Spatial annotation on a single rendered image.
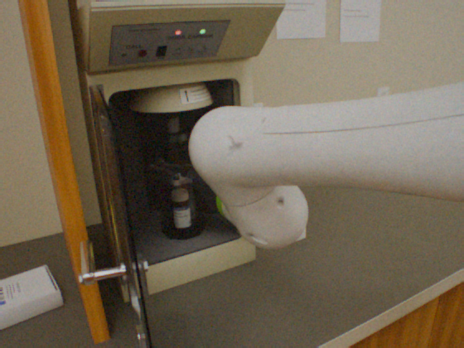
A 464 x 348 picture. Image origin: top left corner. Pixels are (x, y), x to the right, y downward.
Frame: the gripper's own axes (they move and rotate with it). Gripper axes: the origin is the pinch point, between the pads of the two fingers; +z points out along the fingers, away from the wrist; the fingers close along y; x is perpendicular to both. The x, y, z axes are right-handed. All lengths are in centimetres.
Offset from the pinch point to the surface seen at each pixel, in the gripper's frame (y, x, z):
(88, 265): 26.9, -0.5, -34.4
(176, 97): 2.0, -14.3, -7.8
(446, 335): -55, 52, -39
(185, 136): -0.8, -5.2, -3.9
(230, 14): -2.8, -28.6, -20.8
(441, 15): -140, -31, 25
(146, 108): 7.3, -12.5, -4.9
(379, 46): -101, -18, 28
